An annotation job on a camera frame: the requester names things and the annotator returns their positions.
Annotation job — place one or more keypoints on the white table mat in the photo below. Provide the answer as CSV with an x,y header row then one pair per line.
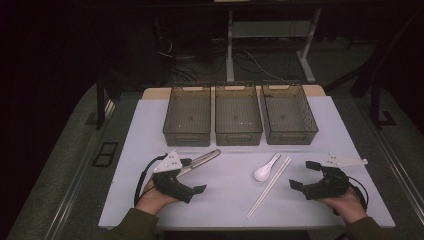
x,y
230,203

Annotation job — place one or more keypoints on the white chopstick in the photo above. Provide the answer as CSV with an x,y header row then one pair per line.
x,y
278,176
266,187

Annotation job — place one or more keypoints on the white metal desk frame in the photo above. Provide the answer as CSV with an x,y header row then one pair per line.
x,y
230,50

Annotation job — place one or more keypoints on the person's right hand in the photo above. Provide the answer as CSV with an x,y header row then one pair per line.
x,y
350,206

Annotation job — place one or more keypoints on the black metal stand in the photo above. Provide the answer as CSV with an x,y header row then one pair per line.
x,y
375,106

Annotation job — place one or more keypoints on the white ceramic spoon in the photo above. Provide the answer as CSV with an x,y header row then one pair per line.
x,y
262,174

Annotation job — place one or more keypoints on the brown translucent plastic basket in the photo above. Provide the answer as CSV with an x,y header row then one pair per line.
x,y
237,113
288,113
186,113

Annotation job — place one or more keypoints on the person's left hand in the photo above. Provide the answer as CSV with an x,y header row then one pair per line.
x,y
151,201

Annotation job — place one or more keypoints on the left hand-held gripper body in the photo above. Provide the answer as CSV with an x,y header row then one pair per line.
x,y
173,188

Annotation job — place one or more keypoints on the metal floor rail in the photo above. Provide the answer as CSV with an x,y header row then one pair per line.
x,y
75,186
400,170

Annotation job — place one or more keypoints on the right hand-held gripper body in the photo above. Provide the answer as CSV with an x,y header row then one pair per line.
x,y
330,185

